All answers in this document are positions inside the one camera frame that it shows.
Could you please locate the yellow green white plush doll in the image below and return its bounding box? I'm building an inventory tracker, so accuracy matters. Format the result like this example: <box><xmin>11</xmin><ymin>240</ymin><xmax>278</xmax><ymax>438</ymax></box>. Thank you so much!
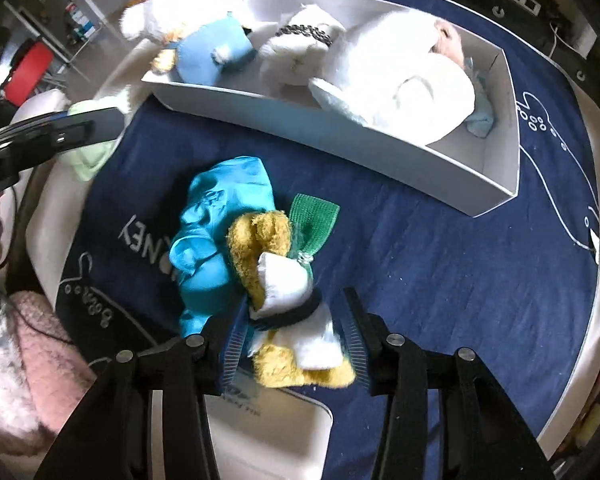
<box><xmin>227</xmin><ymin>194</ymin><xmax>355</xmax><ymax>389</ymax></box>

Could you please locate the white duck plush blue outfit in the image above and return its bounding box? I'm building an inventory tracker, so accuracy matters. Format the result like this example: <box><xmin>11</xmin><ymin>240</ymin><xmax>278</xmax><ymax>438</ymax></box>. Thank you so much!
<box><xmin>120</xmin><ymin>0</ymin><xmax>256</xmax><ymax>86</ymax></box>

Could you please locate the light blue cloth item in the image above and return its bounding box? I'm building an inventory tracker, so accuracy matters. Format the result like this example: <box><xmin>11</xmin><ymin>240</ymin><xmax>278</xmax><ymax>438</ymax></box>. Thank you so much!
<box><xmin>464</xmin><ymin>56</ymin><xmax>495</xmax><ymax>139</ymax></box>

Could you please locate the large white plush toy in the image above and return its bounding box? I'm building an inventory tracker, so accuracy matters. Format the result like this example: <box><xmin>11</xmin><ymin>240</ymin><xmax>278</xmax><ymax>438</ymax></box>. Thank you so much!
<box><xmin>309</xmin><ymin>9</ymin><xmax>475</xmax><ymax>146</ymax></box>

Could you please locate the white plush with bead necklace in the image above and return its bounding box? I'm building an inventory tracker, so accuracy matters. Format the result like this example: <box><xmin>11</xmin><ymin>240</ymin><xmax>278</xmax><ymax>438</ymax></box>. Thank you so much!
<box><xmin>258</xmin><ymin>4</ymin><xmax>346</xmax><ymax>87</ymax></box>

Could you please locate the brown white round plush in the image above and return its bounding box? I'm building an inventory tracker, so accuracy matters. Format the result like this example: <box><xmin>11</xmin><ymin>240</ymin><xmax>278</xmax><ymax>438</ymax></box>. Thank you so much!
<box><xmin>431</xmin><ymin>18</ymin><xmax>465</xmax><ymax>68</ymax></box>

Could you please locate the pink fluffy left sleeve forearm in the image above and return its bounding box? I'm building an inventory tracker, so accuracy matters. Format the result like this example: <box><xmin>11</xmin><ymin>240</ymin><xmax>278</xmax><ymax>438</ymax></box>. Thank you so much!
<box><xmin>0</xmin><ymin>292</ymin><xmax>95</xmax><ymax>479</ymax></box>

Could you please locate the teal cloth item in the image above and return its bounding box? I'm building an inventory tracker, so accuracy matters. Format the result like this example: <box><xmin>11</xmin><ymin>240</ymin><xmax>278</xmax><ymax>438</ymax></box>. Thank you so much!
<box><xmin>169</xmin><ymin>156</ymin><xmax>274</xmax><ymax>337</ymax></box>

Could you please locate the pale green cloth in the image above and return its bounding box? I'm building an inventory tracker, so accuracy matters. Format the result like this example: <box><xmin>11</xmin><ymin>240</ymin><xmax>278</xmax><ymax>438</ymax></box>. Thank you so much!
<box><xmin>59</xmin><ymin>86</ymin><xmax>131</xmax><ymax>182</ymax></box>

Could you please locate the beige plastic bin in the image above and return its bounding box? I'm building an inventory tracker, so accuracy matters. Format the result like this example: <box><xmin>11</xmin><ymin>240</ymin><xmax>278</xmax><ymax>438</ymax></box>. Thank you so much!
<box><xmin>206</xmin><ymin>378</ymin><xmax>332</xmax><ymax>479</ymax></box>

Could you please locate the navy blue blanket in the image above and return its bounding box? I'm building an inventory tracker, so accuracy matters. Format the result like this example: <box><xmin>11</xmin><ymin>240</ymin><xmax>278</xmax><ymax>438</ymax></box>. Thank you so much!
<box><xmin>55</xmin><ymin>0</ymin><xmax>598</xmax><ymax>436</ymax></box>

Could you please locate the white cardboard box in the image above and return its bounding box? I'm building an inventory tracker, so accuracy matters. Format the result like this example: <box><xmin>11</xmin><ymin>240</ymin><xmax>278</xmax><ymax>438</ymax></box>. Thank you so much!
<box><xmin>142</xmin><ymin>30</ymin><xmax>520</xmax><ymax>218</ymax></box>

